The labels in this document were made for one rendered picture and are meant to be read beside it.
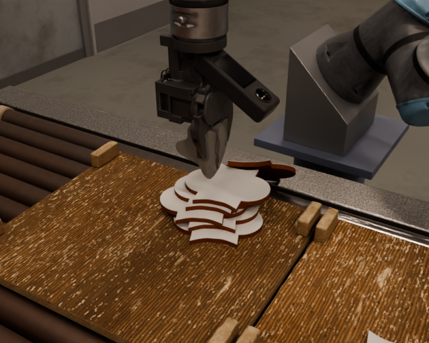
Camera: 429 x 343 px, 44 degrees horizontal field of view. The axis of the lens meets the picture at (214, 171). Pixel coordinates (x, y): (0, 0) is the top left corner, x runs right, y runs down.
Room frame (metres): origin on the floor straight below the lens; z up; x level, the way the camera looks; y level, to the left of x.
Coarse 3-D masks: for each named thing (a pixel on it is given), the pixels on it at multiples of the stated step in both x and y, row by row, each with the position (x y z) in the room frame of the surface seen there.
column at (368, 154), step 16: (272, 128) 1.10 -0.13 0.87; (368, 128) 1.10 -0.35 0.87; (384, 128) 1.10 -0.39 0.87; (400, 128) 1.10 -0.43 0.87; (256, 144) 1.05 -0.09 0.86; (272, 144) 1.02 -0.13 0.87; (288, 144) 1.02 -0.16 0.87; (368, 144) 1.02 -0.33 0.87; (384, 144) 1.02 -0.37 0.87; (304, 160) 0.98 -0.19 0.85; (320, 160) 0.96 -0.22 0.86; (336, 160) 0.95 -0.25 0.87; (352, 160) 0.95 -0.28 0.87; (368, 160) 0.95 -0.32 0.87; (384, 160) 0.97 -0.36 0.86; (352, 176) 1.01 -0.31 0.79; (368, 176) 0.91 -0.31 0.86
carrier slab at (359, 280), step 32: (352, 224) 0.65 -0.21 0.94; (320, 256) 0.57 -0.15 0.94; (352, 256) 0.57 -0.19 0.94; (384, 256) 0.57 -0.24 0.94; (416, 256) 0.57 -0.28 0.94; (288, 288) 0.51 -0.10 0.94; (320, 288) 0.51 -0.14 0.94; (352, 288) 0.51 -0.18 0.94; (384, 288) 0.51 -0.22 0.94; (416, 288) 0.51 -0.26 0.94; (288, 320) 0.46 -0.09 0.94; (320, 320) 0.46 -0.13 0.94; (352, 320) 0.46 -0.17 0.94; (384, 320) 0.46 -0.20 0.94; (416, 320) 0.46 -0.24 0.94
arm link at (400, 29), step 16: (400, 0) 1.00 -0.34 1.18; (416, 0) 0.98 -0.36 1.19; (384, 16) 1.01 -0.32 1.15; (400, 16) 0.98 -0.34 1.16; (416, 16) 0.96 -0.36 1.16; (368, 32) 1.02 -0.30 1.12; (384, 32) 0.99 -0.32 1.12; (400, 32) 0.96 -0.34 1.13; (416, 32) 0.95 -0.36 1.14; (368, 48) 1.01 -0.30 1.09; (384, 48) 0.97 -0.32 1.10; (384, 64) 0.97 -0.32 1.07
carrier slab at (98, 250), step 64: (64, 192) 0.73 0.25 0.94; (128, 192) 0.73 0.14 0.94; (0, 256) 0.57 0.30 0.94; (64, 256) 0.57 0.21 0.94; (128, 256) 0.57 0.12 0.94; (192, 256) 0.57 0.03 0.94; (256, 256) 0.57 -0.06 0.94; (128, 320) 0.46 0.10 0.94; (192, 320) 0.46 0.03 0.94; (256, 320) 0.47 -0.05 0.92
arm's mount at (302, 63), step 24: (312, 48) 1.09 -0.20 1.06; (288, 72) 1.04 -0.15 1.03; (312, 72) 1.02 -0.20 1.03; (288, 96) 1.04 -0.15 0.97; (312, 96) 1.01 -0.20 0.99; (336, 96) 1.01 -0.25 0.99; (288, 120) 1.04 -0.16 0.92; (312, 120) 1.01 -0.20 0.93; (336, 120) 0.98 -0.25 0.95; (360, 120) 1.04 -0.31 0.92; (312, 144) 1.00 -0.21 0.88; (336, 144) 0.97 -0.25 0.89
